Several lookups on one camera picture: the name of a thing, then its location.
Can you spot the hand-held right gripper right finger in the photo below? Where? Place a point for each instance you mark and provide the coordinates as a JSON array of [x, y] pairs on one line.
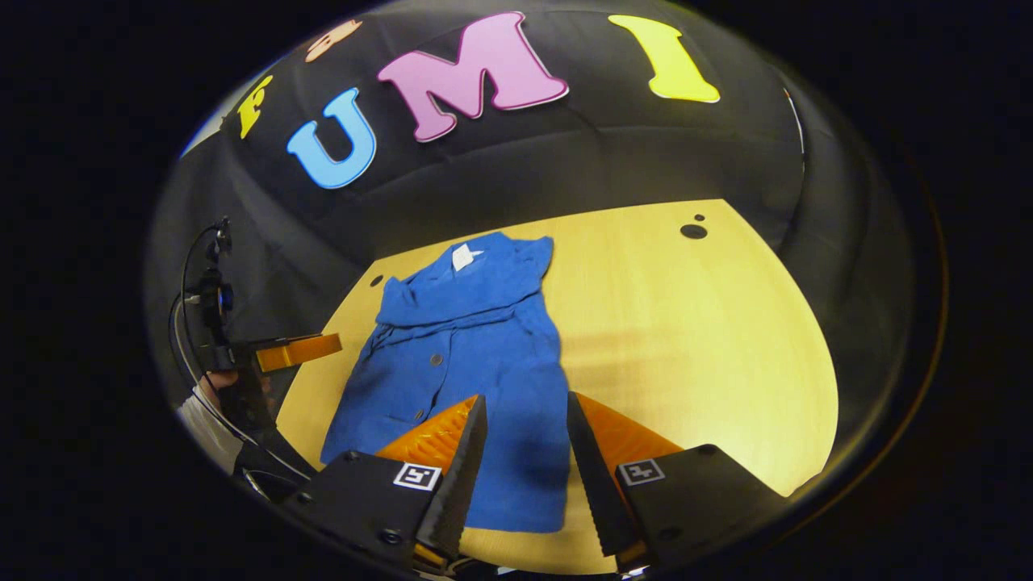
[[597, 484]]

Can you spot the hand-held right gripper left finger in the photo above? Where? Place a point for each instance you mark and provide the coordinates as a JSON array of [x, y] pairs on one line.
[[464, 484]]

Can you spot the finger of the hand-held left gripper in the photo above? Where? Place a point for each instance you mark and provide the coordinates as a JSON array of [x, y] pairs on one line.
[[299, 352]]

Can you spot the black backdrop cloth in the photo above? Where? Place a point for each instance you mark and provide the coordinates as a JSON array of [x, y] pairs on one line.
[[565, 153]]

